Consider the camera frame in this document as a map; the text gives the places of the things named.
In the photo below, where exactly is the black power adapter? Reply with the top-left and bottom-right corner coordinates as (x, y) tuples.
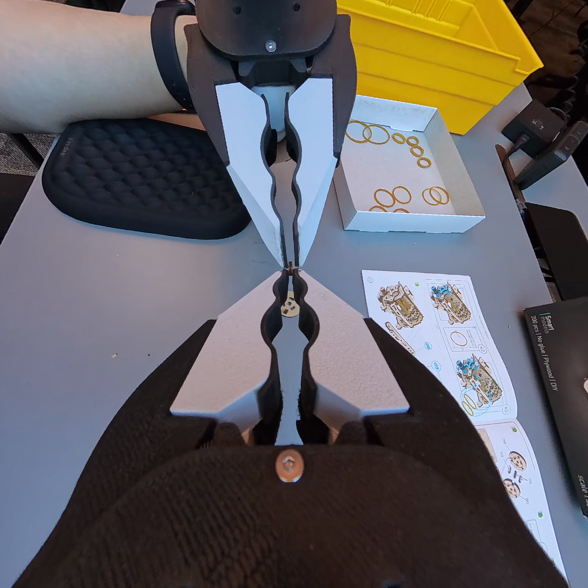
(502, 100), (588, 190)

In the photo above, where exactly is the printed instruction booklet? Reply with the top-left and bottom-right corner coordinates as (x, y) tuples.
(361, 269), (568, 580)

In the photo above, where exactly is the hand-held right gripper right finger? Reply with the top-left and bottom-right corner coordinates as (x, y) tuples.
(293, 270), (410, 445)

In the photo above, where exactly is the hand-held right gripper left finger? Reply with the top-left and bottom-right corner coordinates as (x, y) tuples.
(170, 270), (290, 445)

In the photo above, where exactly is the person's left forearm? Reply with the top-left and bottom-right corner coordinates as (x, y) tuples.
(0, 0), (196, 135)

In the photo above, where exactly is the black textured wrist rest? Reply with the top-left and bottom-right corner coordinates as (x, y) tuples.
(41, 119), (252, 240)

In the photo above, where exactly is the yellow plastic bin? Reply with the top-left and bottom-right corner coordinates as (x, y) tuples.
(337, 0), (544, 136)

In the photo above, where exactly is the white cardboard tray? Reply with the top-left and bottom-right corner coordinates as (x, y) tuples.
(333, 95), (486, 233)

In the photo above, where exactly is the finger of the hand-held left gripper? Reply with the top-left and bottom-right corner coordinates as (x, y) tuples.
(284, 75), (341, 268)
(215, 81), (288, 270)

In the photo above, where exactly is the black model kit box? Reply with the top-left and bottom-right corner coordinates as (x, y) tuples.
(523, 296), (588, 518)

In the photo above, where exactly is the group of tan rubber bands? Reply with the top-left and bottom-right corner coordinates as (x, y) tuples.
(345, 120), (450, 215)

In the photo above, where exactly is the black flat panel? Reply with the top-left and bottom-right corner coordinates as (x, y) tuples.
(524, 202), (588, 302)

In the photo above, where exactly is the black wristband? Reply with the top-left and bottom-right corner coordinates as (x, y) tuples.
(151, 0), (197, 112)

